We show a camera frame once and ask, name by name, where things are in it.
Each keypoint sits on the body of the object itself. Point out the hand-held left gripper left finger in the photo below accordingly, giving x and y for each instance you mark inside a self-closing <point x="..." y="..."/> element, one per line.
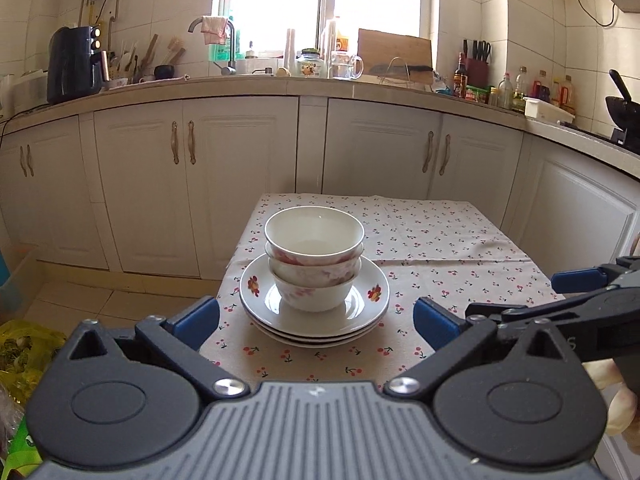
<point x="197" y="322"/>

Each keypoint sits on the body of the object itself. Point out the floral glass jar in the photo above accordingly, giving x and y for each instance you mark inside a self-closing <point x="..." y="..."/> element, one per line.
<point x="307" y="65"/>

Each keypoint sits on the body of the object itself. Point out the dish rack with utensils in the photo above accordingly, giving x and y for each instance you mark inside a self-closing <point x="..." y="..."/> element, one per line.
<point x="140" y="60"/>

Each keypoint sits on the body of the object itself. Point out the clear condiment bottle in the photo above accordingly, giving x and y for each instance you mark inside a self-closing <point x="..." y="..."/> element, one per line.
<point x="505" y="91"/>

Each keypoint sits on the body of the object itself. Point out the white plastic tray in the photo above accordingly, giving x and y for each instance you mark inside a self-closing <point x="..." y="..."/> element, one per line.
<point x="547" y="112"/>

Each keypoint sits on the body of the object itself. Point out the narrow white cabinet panel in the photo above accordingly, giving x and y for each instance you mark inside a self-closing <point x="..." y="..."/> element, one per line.
<point x="312" y="145"/>

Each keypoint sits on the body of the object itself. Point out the white plastic cup stack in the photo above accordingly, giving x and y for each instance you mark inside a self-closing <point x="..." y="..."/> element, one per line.
<point x="291" y="50"/>

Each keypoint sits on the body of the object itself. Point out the cherry print tablecloth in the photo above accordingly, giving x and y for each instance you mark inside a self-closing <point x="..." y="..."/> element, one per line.
<point x="450" y="250"/>

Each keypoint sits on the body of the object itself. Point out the white cabinet door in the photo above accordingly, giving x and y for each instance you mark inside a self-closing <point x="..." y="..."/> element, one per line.
<point x="10" y="185"/>
<point x="380" y="150"/>
<point x="240" y="160"/>
<point x="55" y="185"/>
<point x="135" y="185"/>
<point x="575" y="205"/>
<point x="475" y="170"/>

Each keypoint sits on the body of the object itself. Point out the dark red label bottle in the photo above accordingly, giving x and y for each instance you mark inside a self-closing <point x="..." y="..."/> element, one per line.
<point x="540" y="85"/>

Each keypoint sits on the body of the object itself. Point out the beige kitchen countertop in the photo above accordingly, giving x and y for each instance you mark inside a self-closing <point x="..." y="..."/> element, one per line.
<point x="250" y="85"/>

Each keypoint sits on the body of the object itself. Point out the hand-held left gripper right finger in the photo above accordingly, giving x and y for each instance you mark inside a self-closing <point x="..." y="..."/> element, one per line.
<point x="435" y="327"/>

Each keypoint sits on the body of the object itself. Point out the small black bowl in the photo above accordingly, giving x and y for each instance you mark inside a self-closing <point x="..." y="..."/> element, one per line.
<point x="164" y="71"/>

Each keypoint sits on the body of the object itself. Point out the person's right hand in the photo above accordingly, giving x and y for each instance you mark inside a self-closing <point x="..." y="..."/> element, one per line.
<point x="622" y="410"/>

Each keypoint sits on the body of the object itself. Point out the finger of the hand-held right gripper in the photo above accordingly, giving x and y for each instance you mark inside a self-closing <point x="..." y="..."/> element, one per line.
<point x="577" y="280"/>
<point x="600" y="320"/>

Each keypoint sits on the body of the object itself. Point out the black wok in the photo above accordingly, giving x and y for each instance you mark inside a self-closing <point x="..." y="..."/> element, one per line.
<point x="622" y="110"/>

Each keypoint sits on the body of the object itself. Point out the dark soy sauce bottle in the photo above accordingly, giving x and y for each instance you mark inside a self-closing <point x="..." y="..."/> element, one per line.
<point x="460" y="80"/>

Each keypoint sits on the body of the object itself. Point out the white kitchen appliance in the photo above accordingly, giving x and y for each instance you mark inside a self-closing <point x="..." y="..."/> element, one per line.
<point x="27" y="92"/>

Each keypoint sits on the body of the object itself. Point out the knife block with knives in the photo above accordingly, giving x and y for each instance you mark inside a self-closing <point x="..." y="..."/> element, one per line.
<point x="475" y="67"/>

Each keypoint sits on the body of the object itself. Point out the blue plastic bin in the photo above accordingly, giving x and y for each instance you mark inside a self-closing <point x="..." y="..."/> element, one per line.
<point x="4" y="285"/>

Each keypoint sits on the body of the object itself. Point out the green plastic bag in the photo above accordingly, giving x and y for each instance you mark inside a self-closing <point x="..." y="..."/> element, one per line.
<point x="20" y="450"/>

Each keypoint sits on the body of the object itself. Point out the orange drink bottle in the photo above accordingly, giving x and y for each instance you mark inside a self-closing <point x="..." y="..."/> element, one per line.
<point x="342" y="40"/>

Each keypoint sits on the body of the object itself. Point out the green dish soap bottle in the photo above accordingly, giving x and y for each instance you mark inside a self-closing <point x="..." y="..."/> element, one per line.
<point x="217" y="51"/>

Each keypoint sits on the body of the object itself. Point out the green seasoning packet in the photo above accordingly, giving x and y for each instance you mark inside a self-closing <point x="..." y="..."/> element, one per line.
<point x="476" y="94"/>

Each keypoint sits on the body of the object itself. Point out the black air fryer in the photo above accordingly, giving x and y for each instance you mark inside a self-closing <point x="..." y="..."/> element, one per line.
<point x="72" y="65"/>

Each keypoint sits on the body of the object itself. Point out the black gas stove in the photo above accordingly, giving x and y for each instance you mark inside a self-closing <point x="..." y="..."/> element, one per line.
<point x="620" y="139"/>

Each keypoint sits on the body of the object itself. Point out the white pink floral bowl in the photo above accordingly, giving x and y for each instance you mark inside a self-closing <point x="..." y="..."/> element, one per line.
<point x="315" y="230"/>
<point x="312" y="300"/>
<point x="320" y="274"/>

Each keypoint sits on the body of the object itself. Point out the wooden cutting board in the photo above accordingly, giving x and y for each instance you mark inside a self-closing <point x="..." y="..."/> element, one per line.
<point x="395" y="47"/>

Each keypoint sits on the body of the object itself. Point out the metal kitchen faucet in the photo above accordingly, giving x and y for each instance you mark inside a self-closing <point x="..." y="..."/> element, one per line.
<point x="231" y="45"/>

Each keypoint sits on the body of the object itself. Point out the pink dish cloth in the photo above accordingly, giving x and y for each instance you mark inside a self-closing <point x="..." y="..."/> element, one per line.
<point x="215" y="30"/>

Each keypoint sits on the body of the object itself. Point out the yellow plastic bag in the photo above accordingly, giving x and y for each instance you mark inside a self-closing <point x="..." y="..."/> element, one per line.
<point x="27" y="355"/>

